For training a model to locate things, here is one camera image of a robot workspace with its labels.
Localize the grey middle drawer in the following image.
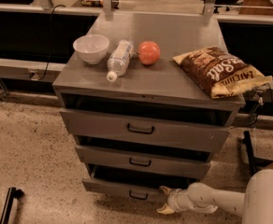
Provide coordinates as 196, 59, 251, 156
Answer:
76, 146, 210, 179

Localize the grey top drawer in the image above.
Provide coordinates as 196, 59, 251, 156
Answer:
60, 108, 229, 152

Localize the black metal leg right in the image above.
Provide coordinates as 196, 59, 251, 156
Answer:
243, 131, 258, 175

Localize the red apple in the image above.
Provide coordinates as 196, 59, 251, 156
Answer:
137, 41, 160, 65

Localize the brown yellow chip bag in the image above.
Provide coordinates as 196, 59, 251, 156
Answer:
173, 47, 273, 99

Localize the clear plastic water bottle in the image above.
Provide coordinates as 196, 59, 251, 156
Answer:
107, 40, 134, 82

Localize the black metal leg left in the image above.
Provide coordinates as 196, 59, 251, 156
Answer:
0, 187, 24, 224

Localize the grey metal drawer cabinet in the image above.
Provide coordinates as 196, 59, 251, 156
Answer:
52, 10, 246, 185

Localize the black cable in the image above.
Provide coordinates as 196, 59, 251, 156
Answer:
29, 4, 67, 82

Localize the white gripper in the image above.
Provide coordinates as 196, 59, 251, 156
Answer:
157, 186, 193, 215

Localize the black metal leg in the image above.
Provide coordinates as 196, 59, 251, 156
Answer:
243, 131, 258, 175
0, 187, 24, 224

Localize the white bowl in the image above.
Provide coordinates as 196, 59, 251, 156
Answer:
73, 35, 109, 64

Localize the grey bottom drawer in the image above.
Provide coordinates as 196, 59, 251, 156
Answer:
82, 164, 195, 203

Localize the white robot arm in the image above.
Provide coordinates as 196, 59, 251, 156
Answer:
157, 169, 273, 224

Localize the grey drawer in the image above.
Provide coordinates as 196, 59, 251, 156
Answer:
82, 164, 195, 203
76, 146, 210, 179
60, 108, 229, 152

